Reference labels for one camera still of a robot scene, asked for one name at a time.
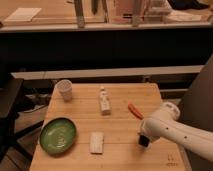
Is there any black eraser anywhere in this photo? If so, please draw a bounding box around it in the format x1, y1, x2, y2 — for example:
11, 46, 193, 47
138, 135, 149, 147

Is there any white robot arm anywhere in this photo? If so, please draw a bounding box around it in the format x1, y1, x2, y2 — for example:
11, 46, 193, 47
139, 102, 213, 162

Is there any orange carrot toy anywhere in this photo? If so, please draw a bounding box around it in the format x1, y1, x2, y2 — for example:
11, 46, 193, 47
128, 103, 144, 120

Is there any white sponge block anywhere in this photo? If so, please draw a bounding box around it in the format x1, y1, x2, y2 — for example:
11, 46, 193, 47
90, 132, 104, 154

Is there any white glue bottle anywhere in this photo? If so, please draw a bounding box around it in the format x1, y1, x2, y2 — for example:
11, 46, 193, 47
99, 86, 111, 115

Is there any green bowl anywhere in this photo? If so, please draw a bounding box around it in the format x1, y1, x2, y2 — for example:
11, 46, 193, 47
39, 117, 77, 155

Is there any white paper sheet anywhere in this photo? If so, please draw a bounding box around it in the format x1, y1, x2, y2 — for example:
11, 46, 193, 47
5, 8, 41, 22

